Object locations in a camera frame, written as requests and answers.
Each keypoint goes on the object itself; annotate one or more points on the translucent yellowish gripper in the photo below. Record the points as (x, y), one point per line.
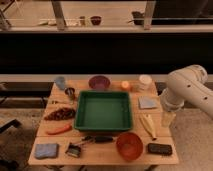
(167, 118)

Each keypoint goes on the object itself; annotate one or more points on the blue sponge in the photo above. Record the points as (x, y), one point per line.
(43, 151)

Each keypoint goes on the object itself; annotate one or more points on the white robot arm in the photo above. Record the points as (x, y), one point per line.
(186, 84)

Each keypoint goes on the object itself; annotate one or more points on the white paper cup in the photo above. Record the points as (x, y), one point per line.
(144, 82)

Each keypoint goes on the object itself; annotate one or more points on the metal measuring cup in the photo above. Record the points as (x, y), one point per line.
(70, 92)

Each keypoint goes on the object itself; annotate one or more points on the blue plastic cup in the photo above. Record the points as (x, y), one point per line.
(60, 82)

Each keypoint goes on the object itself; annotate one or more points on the light blue cloth square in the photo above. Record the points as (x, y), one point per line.
(146, 103)

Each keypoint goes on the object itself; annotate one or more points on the black rectangular case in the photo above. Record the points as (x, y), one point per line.
(161, 149)

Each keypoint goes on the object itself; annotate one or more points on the red plastic bowl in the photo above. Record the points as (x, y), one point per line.
(129, 146)

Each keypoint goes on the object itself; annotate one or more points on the small orange ball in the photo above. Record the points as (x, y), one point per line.
(125, 85)

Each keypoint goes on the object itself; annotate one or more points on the green plastic tray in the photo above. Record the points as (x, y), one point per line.
(103, 111)

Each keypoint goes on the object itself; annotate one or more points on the purple bowl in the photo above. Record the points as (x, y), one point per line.
(99, 82)

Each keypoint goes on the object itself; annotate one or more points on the wooden table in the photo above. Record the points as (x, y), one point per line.
(106, 153)

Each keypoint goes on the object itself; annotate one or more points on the dark background pot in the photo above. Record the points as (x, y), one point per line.
(138, 17)

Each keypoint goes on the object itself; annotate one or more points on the dark red background bowl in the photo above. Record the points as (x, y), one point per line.
(96, 20)

